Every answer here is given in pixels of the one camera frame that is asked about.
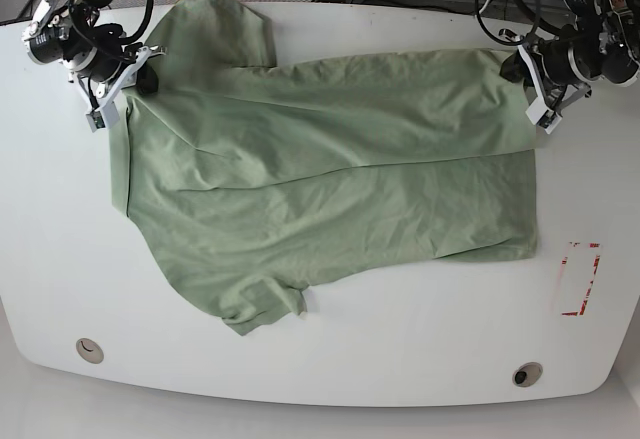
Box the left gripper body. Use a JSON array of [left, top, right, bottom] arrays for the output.
[[501, 26, 595, 110]]

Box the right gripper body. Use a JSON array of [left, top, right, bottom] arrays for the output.
[[67, 43, 167, 89]]

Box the green t-shirt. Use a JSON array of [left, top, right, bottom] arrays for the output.
[[109, 0, 537, 335]]

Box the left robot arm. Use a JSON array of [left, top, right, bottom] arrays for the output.
[[500, 0, 639, 131]]

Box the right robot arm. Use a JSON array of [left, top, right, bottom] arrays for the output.
[[22, 0, 157, 112]]

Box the red tape rectangle marking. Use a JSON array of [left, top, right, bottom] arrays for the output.
[[554, 242, 601, 317]]

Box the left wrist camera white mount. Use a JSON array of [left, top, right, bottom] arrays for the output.
[[518, 45, 566, 134]]

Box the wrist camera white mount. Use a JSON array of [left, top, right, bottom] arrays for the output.
[[70, 46, 165, 132], [518, 45, 566, 134]]

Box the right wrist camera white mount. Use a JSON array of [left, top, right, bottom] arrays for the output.
[[70, 46, 165, 132]]

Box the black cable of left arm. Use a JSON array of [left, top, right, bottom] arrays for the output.
[[473, 0, 571, 48]]

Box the left table cable grommet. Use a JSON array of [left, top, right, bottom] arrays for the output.
[[76, 338, 104, 365]]

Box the table cable grommet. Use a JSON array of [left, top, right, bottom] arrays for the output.
[[76, 338, 104, 365], [512, 362, 543, 388]]

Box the right table cable grommet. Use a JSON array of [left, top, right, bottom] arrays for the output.
[[512, 362, 543, 388]]

